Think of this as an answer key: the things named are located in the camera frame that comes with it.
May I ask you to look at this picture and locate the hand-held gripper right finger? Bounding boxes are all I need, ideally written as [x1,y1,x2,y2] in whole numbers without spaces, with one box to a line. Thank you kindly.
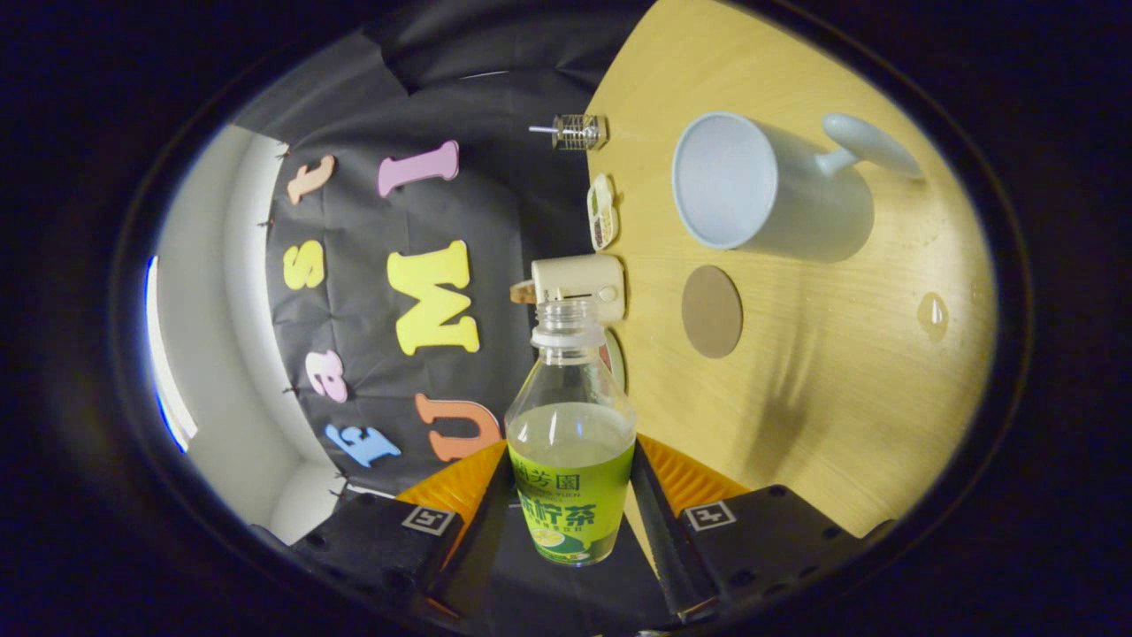
[630,434,894,620]

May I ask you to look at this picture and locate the wooden table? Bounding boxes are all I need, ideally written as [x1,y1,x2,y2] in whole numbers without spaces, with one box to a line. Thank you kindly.
[584,0,998,567]

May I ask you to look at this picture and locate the clear liquid puddle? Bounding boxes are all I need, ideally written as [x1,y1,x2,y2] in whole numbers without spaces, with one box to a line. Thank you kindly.
[917,292,949,342]

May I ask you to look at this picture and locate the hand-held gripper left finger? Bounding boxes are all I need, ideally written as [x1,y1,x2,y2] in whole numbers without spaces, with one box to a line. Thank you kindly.
[292,440,514,620]

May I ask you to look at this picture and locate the black backdrop cloth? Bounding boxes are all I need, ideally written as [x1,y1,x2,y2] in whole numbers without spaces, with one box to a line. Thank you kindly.
[232,0,660,496]

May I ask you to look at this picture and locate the pale green plate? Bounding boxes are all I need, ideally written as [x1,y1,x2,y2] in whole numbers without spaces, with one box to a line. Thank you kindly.
[601,327,629,395]

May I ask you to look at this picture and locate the wire mesh holder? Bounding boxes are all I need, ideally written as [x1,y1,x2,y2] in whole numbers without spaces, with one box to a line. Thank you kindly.
[553,114,608,151]

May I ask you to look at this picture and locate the cream toaster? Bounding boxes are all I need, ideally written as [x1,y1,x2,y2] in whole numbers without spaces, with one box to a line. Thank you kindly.
[531,254,626,324]

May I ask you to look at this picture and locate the pale grey cup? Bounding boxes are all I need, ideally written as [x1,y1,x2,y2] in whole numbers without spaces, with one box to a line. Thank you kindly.
[672,111,925,264]

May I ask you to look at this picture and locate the white divided tray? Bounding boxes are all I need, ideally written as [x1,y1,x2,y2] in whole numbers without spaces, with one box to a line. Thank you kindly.
[587,173,618,251]

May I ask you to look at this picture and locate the round brown coaster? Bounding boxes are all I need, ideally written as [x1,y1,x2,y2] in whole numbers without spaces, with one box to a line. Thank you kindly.
[681,265,744,359]

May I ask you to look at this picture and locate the green label juice bottle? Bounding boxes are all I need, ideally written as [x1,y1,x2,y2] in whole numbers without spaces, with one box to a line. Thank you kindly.
[504,299,638,567]

